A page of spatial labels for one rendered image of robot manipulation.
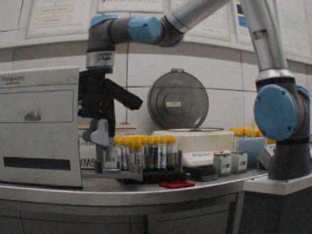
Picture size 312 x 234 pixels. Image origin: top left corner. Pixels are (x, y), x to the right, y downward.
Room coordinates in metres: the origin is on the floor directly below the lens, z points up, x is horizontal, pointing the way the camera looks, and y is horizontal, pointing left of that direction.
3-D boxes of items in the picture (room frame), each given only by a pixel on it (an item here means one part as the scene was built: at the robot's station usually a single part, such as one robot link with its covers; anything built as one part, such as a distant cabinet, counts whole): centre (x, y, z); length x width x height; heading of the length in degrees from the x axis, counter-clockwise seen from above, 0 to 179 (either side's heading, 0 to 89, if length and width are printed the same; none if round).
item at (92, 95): (1.37, 0.14, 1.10); 0.09 x 0.08 x 0.12; 117
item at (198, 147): (1.87, -0.13, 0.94); 0.30 x 0.24 x 0.12; 18
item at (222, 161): (1.58, -0.19, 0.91); 0.05 x 0.04 x 0.07; 27
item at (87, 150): (1.76, 0.22, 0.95); 0.29 x 0.25 x 0.15; 27
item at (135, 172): (1.37, 0.14, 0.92); 0.21 x 0.07 x 0.05; 117
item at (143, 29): (1.33, 0.04, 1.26); 0.11 x 0.11 x 0.08; 58
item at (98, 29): (1.37, 0.13, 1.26); 0.09 x 0.08 x 0.11; 58
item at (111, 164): (1.38, 0.12, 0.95); 0.05 x 0.04 x 0.06; 27
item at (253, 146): (1.69, -0.30, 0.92); 0.10 x 0.07 x 0.10; 111
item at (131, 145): (1.52, 0.01, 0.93); 0.17 x 0.09 x 0.11; 105
